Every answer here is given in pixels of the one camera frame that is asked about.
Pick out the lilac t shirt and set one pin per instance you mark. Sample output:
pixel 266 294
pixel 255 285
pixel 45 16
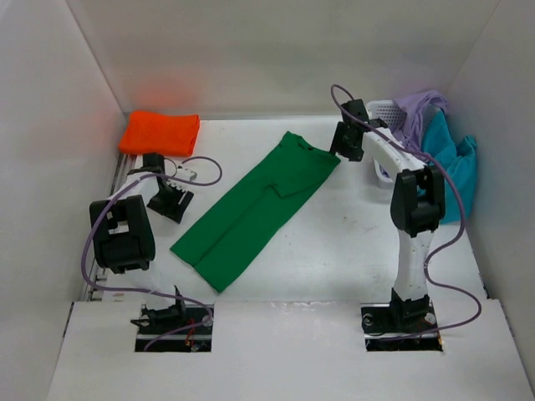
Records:
pixel 410 132

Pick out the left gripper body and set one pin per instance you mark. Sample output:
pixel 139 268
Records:
pixel 174 204

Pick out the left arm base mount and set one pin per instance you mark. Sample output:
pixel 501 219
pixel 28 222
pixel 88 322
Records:
pixel 176 329

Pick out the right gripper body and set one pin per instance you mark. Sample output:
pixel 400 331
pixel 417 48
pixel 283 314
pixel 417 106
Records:
pixel 344 144

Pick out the green t shirt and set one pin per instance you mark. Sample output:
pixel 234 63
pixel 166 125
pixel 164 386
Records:
pixel 222 243

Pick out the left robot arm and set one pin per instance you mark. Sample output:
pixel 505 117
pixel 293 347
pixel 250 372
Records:
pixel 150 277

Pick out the orange t shirt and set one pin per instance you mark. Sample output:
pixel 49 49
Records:
pixel 169 135

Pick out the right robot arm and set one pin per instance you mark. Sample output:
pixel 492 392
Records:
pixel 417 205

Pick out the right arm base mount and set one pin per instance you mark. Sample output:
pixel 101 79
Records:
pixel 383 334

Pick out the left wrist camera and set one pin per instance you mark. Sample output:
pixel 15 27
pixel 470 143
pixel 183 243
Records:
pixel 185 174

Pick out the teal t shirt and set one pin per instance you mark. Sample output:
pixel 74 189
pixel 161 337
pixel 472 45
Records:
pixel 458 159

